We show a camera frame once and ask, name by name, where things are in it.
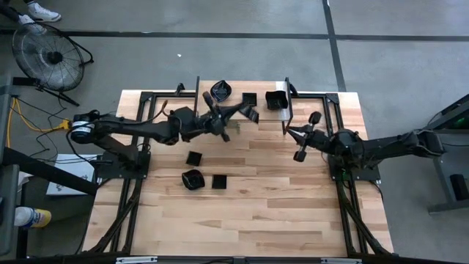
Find wooden shelf with black legs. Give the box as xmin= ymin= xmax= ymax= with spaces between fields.
xmin=195 ymin=76 xmax=294 ymax=136

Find black aluminium table frame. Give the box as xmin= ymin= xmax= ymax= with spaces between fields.
xmin=82 ymin=82 xmax=395 ymax=257

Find white printed box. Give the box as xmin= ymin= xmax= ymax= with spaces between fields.
xmin=45 ymin=153 xmax=99 ymax=197

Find person's leg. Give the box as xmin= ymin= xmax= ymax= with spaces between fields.
xmin=0 ymin=2 xmax=21 ymax=21

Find yellow power cable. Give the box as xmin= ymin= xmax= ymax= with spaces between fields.
xmin=6 ymin=97 xmax=73 ymax=147

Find black wavy square plate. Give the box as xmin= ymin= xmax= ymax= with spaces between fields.
xmin=240 ymin=103 xmax=261 ymax=125

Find black box on cart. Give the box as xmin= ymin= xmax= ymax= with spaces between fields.
xmin=449 ymin=173 xmax=469 ymax=201

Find person's white shoe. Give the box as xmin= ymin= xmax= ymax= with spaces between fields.
xmin=17 ymin=14 xmax=48 ymax=36
xmin=27 ymin=1 xmax=62 ymax=23

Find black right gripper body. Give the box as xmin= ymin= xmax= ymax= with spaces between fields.
xmin=292 ymin=111 xmax=333 ymax=163

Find small black square plate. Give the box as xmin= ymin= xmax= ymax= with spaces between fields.
xmin=185 ymin=150 xmax=203 ymax=167
xmin=211 ymin=174 xmax=228 ymax=191
xmin=241 ymin=92 xmax=258 ymax=108

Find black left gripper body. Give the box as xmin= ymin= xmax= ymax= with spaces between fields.
xmin=193 ymin=91 xmax=231 ymax=143

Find black diagonal support beam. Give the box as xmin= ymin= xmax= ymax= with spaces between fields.
xmin=0 ymin=146 xmax=100 ymax=196

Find black square bowl plate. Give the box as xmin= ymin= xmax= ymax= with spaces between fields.
xmin=265 ymin=89 xmax=289 ymax=111

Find black floor fan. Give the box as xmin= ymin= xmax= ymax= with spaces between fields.
xmin=10 ymin=21 xmax=95 ymax=108

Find silver metal bracket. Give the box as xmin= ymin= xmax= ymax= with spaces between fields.
xmin=320 ymin=257 xmax=363 ymax=264
xmin=115 ymin=256 xmax=158 ymax=264

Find gray side desk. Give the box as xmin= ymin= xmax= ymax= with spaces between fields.
xmin=0 ymin=73 xmax=21 ymax=257

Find gray metal cart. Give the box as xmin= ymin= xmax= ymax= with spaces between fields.
xmin=416 ymin=93 xmax=469 ymax=213

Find black rounded bowl plate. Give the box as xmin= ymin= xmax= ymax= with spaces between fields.
xmin=181 ymin=169 xmax=206 ymax=191
xmin=210 ymin=79 xmax=233 ymax=103

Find thin black floor cable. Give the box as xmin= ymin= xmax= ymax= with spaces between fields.
xmin=14 ymin=97 xmax=111 ymax=164

